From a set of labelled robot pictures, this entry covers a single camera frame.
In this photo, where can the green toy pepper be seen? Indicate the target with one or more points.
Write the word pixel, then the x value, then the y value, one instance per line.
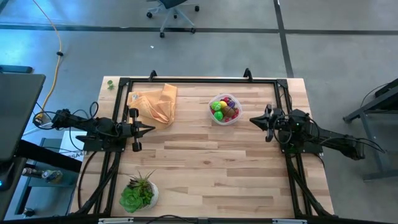
pixel 218 115

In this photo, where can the white printed sheet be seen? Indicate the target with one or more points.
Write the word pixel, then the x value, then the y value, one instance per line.
pixel 70 146

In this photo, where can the small green leaf sprig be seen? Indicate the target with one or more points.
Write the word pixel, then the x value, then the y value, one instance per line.
pixel 110 83

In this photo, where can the red toy fruit green stem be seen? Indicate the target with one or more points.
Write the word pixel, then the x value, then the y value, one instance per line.
pixel 234 117

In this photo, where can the black desk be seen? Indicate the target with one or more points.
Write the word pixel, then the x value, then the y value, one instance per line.
pixel 18 109

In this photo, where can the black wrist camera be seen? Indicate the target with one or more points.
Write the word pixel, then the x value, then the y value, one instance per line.
pixel 279 124
pixel 126 130

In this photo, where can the potted green succulent plant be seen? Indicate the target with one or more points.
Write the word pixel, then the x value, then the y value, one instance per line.
pixel 136 196

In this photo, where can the green toy lime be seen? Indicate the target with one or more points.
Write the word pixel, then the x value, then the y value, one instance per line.
pixel 216 106

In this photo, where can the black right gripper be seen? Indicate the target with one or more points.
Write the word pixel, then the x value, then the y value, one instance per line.
pixel 269 138

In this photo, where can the brown toy kiwi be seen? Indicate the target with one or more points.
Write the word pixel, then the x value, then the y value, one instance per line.
pixel 228 111

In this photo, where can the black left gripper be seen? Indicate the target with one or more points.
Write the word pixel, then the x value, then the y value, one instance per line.
pixel 136 146

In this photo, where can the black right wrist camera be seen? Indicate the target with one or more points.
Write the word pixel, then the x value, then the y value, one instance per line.
pixel 279 124

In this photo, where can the dark flat panel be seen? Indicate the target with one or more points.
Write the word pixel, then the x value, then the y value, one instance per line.
pixel 15 69

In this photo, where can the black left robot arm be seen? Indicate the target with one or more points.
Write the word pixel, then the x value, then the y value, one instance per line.
pixel 77 123

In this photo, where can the clear plastic tupperware container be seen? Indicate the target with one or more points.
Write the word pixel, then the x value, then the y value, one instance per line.
pixel 213 120

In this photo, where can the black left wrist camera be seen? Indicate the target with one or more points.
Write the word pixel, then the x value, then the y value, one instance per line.
pixel 126 130

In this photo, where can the silver metal bracket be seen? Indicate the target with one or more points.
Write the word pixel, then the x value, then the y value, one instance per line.
pixel 289 221
pixel 115 220

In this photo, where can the black frame clamp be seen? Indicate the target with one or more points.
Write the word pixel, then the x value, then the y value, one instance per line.
pixel 152 74
pixel 247 74

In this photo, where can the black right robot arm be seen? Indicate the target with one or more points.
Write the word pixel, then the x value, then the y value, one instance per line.
pixel 335 141

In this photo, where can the black metal stand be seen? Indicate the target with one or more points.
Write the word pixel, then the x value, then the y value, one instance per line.
pixel 379 99

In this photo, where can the orange cloth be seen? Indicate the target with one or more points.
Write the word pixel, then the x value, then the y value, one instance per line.
pixel 155 105

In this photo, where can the red toy strawberry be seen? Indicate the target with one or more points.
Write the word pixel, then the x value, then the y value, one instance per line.
pixel 226 99
pixel 237 112

